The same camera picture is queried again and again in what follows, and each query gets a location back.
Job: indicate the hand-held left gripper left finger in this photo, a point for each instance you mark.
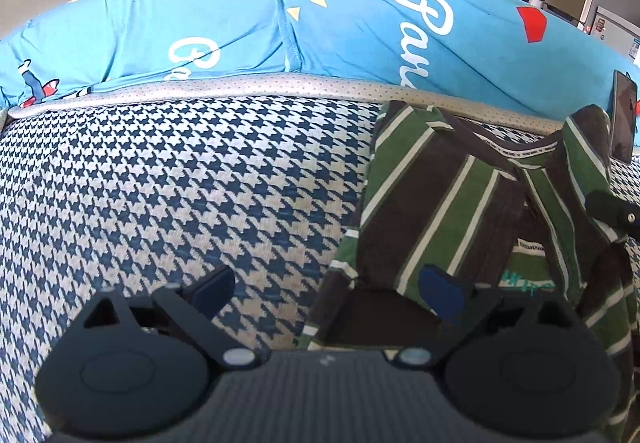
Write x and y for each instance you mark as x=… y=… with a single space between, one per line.
x=215 y=290

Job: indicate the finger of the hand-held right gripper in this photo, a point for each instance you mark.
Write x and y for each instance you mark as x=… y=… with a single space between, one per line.
x=615 y=213

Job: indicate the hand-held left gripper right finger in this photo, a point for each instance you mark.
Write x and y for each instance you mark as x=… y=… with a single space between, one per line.
x=442 y=295

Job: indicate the green brown striped shirt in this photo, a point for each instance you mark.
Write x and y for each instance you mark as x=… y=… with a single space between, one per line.
x=440 y=203

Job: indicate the black smartphone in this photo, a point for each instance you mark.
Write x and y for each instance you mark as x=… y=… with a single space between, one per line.
x=624 y=118

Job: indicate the houndstooth patterned mattress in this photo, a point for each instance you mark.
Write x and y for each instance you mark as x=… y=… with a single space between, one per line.
x=150 y=183

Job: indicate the white chest freezer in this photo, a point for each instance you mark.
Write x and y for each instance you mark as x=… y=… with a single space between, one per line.
x=617 y=33

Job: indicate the blue printed duvet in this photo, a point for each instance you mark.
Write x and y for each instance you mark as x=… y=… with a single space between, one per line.
x=200 y=23

